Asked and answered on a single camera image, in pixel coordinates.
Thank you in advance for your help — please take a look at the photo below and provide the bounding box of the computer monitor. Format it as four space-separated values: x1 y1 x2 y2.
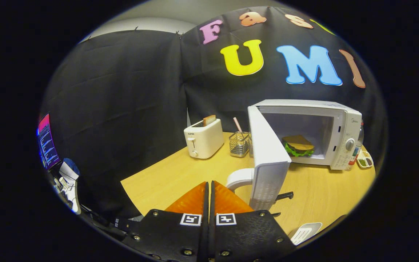
37 113 61 171

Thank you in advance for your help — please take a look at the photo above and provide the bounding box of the white and blue object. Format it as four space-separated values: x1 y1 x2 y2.
57 158 82 215

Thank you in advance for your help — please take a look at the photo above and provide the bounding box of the clear bottle with red label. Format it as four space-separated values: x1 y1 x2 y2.
348 122 365 171

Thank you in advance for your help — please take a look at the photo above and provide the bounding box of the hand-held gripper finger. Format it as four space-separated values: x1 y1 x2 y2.
209 180 297 262
122 181 210 262

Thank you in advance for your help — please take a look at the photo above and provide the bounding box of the white microwave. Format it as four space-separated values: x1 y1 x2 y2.
226 99 363 211

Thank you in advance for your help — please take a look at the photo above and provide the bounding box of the white toaster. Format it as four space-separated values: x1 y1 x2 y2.
184 118 225 159

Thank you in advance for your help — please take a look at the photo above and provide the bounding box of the wire mesh utensil holder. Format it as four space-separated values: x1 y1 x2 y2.
228 131 250 158

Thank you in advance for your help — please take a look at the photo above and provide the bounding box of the white ridged plate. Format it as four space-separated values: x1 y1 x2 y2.
290 222 323 245

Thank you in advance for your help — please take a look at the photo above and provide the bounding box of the white divided spice dish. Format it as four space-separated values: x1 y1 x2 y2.
356 147 374 168

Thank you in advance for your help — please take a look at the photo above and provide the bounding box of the black backdrop cloth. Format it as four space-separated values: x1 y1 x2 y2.
40 5 386 219

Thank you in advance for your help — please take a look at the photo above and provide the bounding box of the lettuce sandwich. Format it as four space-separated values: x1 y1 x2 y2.
282 135 315 158

